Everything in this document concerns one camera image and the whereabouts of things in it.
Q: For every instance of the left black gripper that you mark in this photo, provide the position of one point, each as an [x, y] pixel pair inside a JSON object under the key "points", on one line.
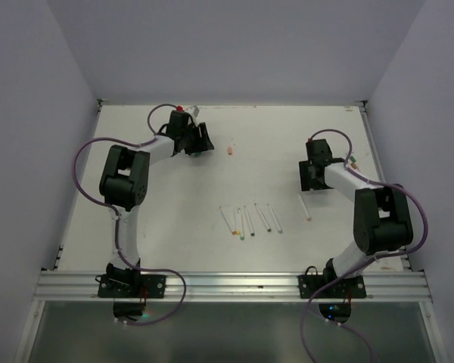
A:
{"points": [[203, 143]]}

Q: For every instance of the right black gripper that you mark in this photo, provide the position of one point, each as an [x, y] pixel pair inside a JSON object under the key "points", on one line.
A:
{"points": [[307, 181]]}

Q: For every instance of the light orange capped marker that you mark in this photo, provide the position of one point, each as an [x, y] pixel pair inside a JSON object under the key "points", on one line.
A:
{"points": [[305, 209]]}

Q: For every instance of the yellow marker pen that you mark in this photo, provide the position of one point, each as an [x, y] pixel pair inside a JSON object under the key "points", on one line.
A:
{"points": [[236, 220]]}

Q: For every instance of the green marker pen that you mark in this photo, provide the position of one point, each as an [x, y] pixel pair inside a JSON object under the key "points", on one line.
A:
{"points": [[241, 228]]}

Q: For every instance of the teal marker pen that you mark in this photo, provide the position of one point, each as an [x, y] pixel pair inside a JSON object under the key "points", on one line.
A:
{"points": [[249, 222]]}

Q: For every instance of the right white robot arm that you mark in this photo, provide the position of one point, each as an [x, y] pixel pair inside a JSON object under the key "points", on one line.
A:
{"points": [[381, 219]]}

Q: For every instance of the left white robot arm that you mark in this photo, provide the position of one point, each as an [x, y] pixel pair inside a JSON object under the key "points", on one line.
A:
{"points": [[124, 180]]}

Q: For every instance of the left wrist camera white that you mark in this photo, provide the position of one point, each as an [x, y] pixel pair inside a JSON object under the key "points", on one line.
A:
{"points": [[193, 110]]}

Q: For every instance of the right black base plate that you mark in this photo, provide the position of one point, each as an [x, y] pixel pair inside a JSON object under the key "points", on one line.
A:
{"points": [[341, 294]]}

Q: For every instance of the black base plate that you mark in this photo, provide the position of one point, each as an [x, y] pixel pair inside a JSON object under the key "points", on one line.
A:
{"points": [[130, 291], [341, 294]]}

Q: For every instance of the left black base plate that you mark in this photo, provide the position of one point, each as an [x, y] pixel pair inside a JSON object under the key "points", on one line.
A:
{"points": [[130, 291]]}

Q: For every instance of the aluminium mounting rail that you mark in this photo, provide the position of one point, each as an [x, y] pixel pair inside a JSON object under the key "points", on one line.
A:
{"points": [[233, 287]]}

